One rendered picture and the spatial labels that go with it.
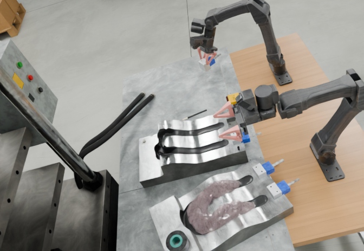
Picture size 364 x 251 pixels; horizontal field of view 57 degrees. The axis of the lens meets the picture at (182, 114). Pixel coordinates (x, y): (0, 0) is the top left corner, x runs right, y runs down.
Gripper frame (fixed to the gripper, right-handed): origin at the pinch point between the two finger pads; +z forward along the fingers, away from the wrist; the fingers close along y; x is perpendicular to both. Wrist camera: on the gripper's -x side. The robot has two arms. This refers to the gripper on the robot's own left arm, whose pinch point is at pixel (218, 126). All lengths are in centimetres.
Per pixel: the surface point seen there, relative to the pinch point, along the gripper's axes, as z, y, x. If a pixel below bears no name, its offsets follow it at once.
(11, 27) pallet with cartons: 263, -395, 100
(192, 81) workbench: 10, -75, 40
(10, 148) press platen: 77, -10, -11
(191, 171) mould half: 18.9, -10.2, 35.3
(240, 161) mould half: -3.2, -9.6, 37.7
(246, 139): -8.5, -14.2, 29.9
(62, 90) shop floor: 164, -223, 116
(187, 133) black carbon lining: 16.7, -27.9, 30.2
